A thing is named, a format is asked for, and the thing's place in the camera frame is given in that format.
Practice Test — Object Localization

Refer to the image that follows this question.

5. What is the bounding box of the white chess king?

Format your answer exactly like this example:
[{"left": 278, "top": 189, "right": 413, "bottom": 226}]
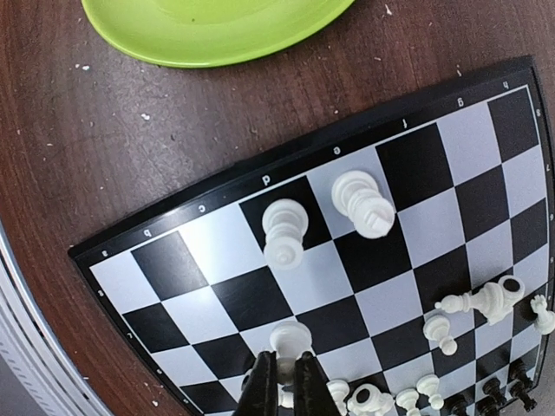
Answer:
[{"left": 331, "top": 170, "right": 395, "bottom": 239}]

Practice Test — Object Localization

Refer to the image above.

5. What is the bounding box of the white chess pawn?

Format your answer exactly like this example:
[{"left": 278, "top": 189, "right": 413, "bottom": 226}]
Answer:
[
  {"left": 423, "top": 315, "right": 458, "bottom": 356},
  {"left": 270, "top": 322, "right": 312, "bottom": 386}
]

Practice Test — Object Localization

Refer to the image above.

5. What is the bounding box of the lime green plate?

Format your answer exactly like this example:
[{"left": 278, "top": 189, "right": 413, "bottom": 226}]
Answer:
[{"left": 82, "top": 1, "right": 352, "bottom": 68}]

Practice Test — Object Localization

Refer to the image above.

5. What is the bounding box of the white chess queen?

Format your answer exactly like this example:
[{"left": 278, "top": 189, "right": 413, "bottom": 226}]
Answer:
[{"left": 262, "top": 198, "right": 309, "bottom": 270}]

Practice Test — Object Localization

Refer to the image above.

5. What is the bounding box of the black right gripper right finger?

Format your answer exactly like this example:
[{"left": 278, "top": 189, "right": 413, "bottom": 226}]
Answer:
[{"left": 294, "top": 351, "right": 340, "bottom": 416}]

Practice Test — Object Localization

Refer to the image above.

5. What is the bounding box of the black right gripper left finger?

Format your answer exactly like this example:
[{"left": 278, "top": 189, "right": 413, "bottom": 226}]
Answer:
[{"left": 233, "top": 351, "right": 278, "bottom": 416}]

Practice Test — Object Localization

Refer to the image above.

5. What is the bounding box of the black and white chessboard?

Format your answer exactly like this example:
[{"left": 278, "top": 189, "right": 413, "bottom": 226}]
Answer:
[{"left": 69, "top": 56, "right": 554, "bottom": 415}]

